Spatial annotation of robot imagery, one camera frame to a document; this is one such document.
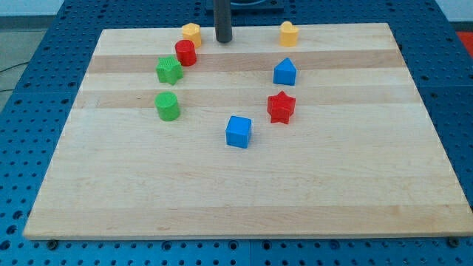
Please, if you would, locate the wooden board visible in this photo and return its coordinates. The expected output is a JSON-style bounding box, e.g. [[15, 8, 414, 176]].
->
[[24, 23, 472, 240]]

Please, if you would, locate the yellow heart block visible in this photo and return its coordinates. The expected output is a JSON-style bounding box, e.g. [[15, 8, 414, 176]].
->
[[279, 21, 299, 47]]

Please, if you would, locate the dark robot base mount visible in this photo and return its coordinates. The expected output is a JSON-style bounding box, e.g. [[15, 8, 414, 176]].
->
[[230, 0, 285, 15]]

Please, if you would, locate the blue triangle block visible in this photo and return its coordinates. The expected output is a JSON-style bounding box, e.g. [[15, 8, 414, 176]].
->
[[273, 58, 297, 86]]

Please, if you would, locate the red cylinder block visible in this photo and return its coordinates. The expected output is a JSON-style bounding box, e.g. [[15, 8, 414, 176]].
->
[[174, 39, 197, 67]]

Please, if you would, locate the green cylinder block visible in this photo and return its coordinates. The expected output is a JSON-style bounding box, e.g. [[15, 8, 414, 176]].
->
[[154, 92, 180, 121]]

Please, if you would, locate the blue cube block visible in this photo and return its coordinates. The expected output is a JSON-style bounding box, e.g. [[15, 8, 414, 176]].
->
[[225, 116, 252, 149]]

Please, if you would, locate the black cable on floor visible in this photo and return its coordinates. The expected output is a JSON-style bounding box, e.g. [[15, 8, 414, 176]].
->
[[0, 61, 30, 93]]

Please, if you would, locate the yellow hexagon block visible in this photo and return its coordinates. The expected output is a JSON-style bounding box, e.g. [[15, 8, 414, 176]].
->
[[181, 23, 202, 48]]

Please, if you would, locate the red star block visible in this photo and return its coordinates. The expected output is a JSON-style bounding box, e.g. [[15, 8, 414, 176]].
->
[[267, 91, 296, 124]]

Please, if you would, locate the green star block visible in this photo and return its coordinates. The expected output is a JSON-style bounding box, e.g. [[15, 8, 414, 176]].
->
[[155, 55, 183, 85]]

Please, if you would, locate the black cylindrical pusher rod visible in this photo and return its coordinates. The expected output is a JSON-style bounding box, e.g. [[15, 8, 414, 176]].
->
[[213, 0, 233, 43]]

